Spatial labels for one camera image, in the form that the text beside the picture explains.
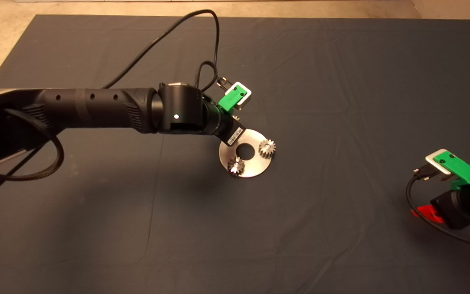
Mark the smooth black right arm cable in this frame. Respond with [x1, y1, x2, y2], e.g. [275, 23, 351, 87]
[406, 167, 470, 252]

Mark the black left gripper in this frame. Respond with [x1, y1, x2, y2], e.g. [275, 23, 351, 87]
[210, 97, 246, 147]

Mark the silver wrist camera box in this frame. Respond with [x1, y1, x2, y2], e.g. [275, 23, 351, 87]
[231, 81, 253, 110]
[425, 149, 452, 176]

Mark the green left camera mount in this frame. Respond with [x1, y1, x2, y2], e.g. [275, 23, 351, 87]
[218, 84, 248, 113]

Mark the smooth black arm cable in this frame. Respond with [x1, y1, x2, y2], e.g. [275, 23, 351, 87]
[406, 167, 470, 252]
[0, 9, 220, 209]

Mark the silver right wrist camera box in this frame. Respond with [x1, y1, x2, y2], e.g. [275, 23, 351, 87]
[425, 149, 452, 176]

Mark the small steel planetary gear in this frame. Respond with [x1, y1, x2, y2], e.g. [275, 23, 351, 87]
[227, 156, 246, 178]
[258, 139, 277, 159]

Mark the smooth black left arm cable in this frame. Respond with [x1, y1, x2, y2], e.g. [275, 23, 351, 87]
[0, 9, 220, 209]

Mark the dark grey table cloth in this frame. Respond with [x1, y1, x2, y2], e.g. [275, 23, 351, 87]
[0, 14, 470, 294]

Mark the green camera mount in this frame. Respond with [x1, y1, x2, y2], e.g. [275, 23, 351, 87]
[434, 150, 470, 191]
[218, 84, 248, 113]

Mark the round metal carrier plate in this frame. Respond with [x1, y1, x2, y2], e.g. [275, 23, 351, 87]
[219, 129, 273, 178]

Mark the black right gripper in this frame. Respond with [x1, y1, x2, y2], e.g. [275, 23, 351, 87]
[411, 176, 470, 230]

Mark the green right camera mount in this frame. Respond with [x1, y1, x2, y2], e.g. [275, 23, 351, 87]
[434, 150, 470, 191]

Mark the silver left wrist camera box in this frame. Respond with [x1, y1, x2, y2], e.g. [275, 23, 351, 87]
[231, 81, 253, 110]

